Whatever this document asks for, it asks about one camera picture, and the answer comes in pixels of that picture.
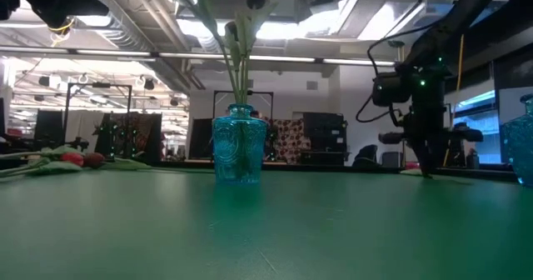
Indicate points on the red tulips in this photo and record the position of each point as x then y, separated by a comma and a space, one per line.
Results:
71, 159

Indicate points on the bright red artificial tulip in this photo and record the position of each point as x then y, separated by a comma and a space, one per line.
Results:
412, 165

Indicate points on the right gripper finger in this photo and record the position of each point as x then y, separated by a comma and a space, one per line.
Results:
432, 155
419, 155

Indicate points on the black metal gantry frame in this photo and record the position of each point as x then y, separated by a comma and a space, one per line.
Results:
262, 92

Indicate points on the dark patterned divider panel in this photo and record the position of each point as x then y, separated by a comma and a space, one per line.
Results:
141, 132

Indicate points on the grey waste bin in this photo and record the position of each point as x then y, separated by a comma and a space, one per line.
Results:
391, 159

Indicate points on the long ceiling light tube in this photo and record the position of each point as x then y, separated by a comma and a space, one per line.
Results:
195, 56
277, 58
112, 52
358, 62
33, 49

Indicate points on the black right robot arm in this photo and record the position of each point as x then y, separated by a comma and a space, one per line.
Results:
462, 15

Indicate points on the silver rectangular air duct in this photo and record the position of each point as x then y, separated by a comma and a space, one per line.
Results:
399, 21

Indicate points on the black cabinet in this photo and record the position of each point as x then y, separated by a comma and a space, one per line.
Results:
327, 136

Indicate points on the black office chair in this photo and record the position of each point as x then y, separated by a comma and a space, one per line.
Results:
366, 155

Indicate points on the green table mat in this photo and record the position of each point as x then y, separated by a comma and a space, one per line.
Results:
266, 230

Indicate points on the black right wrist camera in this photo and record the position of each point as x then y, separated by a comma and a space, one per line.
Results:
391, 89

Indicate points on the black hanging spotlight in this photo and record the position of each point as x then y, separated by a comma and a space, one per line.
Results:
149, 84
43, 81
174, 101

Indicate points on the silver round air duct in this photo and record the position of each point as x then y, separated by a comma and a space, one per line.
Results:
125, 26

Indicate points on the grey wall vent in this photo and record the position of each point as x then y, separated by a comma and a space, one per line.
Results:
250, 84
312, 85

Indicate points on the plain black divider panel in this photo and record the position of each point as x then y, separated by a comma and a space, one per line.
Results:
202, 138

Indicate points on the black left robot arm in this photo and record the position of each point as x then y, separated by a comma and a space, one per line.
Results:
62, 1

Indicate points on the blue embossed glass vase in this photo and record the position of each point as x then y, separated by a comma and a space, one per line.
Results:
239, 146
518, 146

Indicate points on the person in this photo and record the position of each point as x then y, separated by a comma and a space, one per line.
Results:
255, 114

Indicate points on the red floral divider panel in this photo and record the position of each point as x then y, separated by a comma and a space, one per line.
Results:
293, 140

